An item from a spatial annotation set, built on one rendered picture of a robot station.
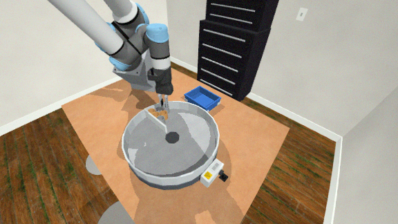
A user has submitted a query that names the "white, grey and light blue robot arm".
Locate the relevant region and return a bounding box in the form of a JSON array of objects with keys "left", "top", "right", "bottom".
[{"left": 48, "top": 0, "right": 170, "bottom": 71}]

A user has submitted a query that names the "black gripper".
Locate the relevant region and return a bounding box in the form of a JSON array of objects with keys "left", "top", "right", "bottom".
[{"left": 147, "top": 57, "right": 173, "bottom": 107}]

